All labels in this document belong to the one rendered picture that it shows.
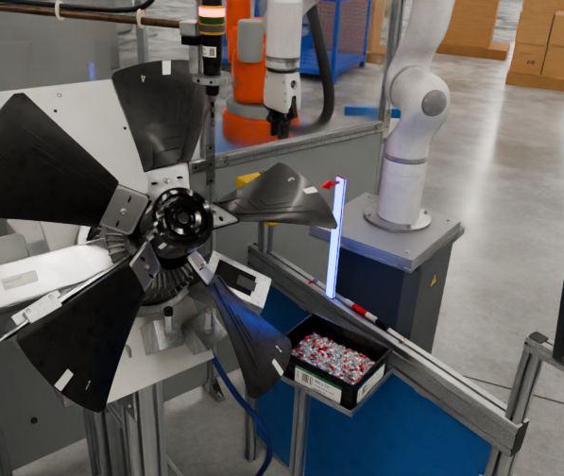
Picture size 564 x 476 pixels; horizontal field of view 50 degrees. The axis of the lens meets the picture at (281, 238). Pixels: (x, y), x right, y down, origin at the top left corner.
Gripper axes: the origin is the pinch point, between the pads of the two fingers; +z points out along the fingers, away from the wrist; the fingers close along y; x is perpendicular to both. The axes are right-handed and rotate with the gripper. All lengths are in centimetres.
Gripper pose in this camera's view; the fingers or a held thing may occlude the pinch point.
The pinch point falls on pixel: (280, 128)
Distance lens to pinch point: 158.6
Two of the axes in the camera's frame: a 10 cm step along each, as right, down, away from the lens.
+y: -6.2, -3.9, 6.9
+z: -0.4, 8.9, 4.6
